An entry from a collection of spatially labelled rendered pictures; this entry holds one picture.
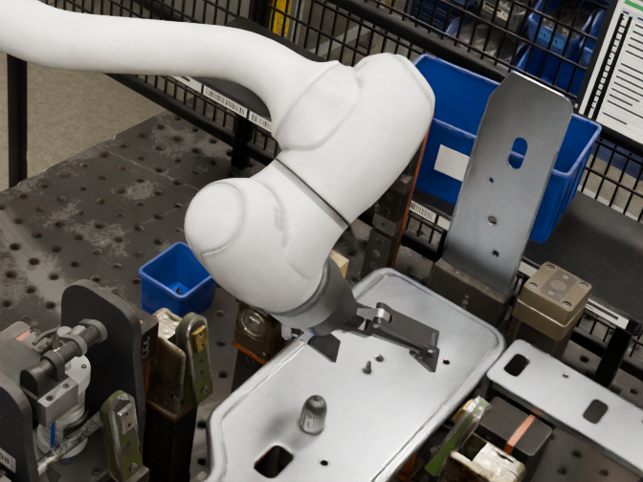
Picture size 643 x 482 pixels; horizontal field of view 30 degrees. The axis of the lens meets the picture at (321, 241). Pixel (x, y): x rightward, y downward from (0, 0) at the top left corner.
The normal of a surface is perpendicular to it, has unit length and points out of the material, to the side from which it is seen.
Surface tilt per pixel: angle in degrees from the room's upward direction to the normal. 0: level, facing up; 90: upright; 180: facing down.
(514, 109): 90
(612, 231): 0
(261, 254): 78
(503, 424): 0
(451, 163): 90
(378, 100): 41
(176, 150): 0
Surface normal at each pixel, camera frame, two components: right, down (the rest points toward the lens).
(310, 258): 0.67, 0.49
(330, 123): -0.22, -0.18
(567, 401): 0.15, -0.76
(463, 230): -0.58, 0.46
